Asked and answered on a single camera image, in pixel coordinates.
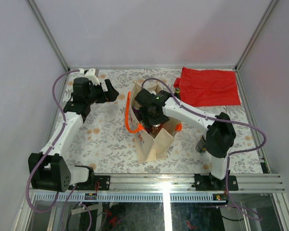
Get red cloth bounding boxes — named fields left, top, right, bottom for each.
left=173, top=67, right=241, bottom=107

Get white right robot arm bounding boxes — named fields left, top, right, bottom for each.
left=134, top=89, right=236, bottom=190

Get black energy drink can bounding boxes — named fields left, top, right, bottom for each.
left=196, top=136, right=206, bottom=154

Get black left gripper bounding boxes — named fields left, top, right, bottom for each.
left=86, top=79, right=118, bottom=105

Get green glass bottle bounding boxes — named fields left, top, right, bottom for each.
left=174, top=88, right=181, bottom=100

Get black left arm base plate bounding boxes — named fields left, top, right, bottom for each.
left=76, top=175, right=111, bottom=191

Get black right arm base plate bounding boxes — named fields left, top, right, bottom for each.
left=192, top=174, right=238, bottom=191

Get purple soda can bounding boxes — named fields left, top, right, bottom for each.
left=132, top=101, right=141, bottom=116

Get red cola can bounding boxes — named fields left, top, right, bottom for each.
left=151, top=124, right=162, bottom=138

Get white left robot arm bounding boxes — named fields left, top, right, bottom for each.
left=26, top=77, right=119, bottom=192

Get aluminium front rail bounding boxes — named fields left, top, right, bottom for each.
left=26, top=172, right=286, bottom=193

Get beige canvas bag orange handles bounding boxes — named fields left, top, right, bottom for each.
left=125, top=83, right=182, bottom=163

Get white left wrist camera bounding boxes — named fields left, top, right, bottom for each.
left=79, top=68, right=100, bottom=85

